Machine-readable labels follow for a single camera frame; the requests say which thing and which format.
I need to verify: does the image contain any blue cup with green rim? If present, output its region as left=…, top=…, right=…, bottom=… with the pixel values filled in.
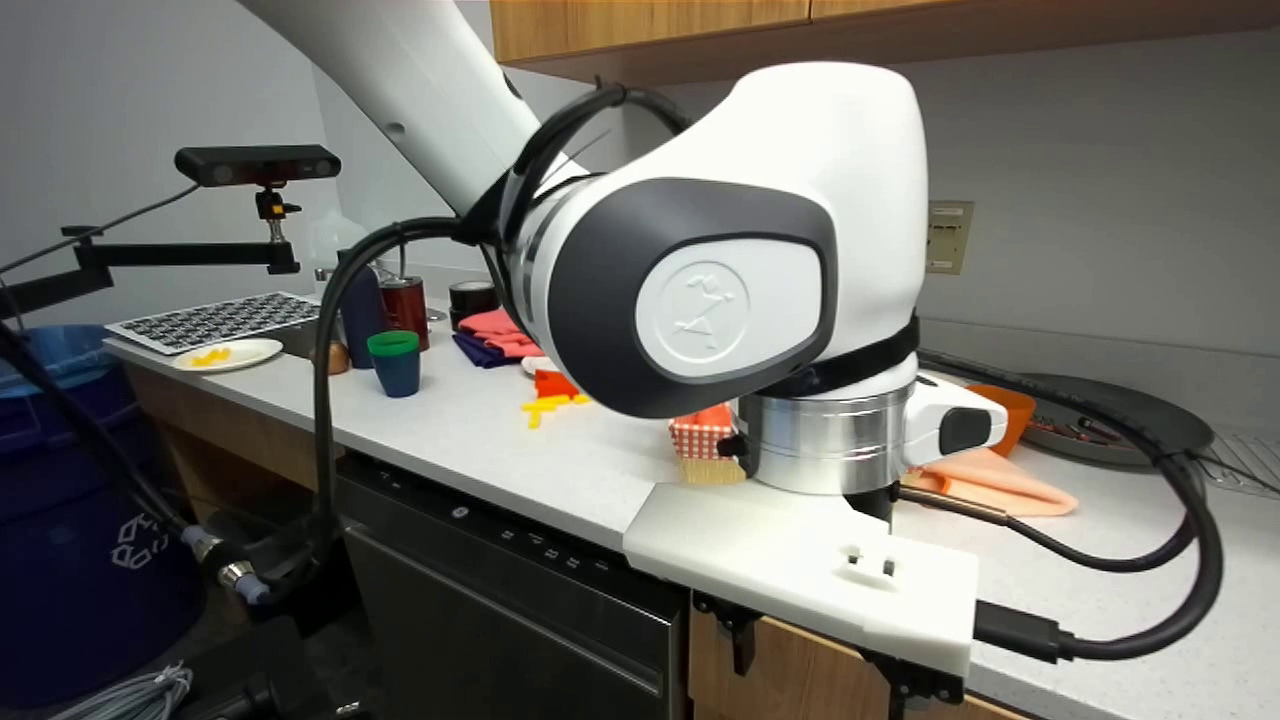
left=364, top=330, right=429, bottom=402

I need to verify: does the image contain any black cup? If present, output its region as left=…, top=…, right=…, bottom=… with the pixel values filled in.
left=449, top=279, right=505, bottom=330

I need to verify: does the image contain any yellow toy fry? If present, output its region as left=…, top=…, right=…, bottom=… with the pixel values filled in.
left=520, top=394, right=591, bottom=434

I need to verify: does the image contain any black looped wrist cable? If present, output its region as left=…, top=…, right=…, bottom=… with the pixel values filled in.
left=896, top=366, right=1229, bottom=669

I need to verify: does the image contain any dark blue bottle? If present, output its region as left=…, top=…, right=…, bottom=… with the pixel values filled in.
left=327, top=252, right=391, bottom=374

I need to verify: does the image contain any black stereo camera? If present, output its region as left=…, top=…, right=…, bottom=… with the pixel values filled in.
left=172, top=141, right=345, bottom=193

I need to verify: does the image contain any orange cup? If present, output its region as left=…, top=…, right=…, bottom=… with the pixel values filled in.
left=967, top=380, right=1041, bottom=456

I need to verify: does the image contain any white plate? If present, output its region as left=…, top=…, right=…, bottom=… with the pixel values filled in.
left=170, top=338, right=288, bottom=380

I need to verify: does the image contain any wooden upper cabinet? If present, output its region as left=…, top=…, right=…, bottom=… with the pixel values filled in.
left=487, top=0, right=1280, bottom=88

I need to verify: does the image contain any red can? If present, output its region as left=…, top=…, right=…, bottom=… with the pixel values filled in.
left=375, top=273, right=432, bottom=352

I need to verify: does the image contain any grey dish rack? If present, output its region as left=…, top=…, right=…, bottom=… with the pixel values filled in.
left=99, top=290, right=327, bottom=362

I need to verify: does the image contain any white drawer with wooden front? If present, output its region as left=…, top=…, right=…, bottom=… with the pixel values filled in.
left=683, top=592, right=1032, bottom=720

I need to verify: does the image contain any pink cloth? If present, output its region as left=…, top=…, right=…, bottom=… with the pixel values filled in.
left=455, top=303, right=543, bottom=366

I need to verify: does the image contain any black dishwasher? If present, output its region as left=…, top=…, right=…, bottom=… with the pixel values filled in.
left=324, top=453, right=695, bottom=720

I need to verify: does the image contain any dark grey plate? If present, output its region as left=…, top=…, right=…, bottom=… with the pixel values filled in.
left=1016, top=370, right=1222, bottom=473

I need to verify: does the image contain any peach plastic spatula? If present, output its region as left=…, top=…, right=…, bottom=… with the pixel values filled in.
left=904, top=447, right=1085, bottom=525

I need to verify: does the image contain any blue recycling bin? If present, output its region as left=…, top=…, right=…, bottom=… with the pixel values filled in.
left=0, top=319, right=205, bottom=711

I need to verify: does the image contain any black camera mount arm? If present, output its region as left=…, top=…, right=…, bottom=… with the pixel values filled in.
left=0, top=186, right=305, bottom=325

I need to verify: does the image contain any dark blue cloth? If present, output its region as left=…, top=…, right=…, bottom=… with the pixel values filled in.
left=449, top=330, right=514, bottom=374

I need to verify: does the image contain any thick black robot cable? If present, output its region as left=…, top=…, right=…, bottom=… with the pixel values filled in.
left=0, top=84, right=695, bottom=611

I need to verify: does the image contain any beige light switch plate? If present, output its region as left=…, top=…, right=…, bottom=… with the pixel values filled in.
left=928, top=196, right=976, bottom=279

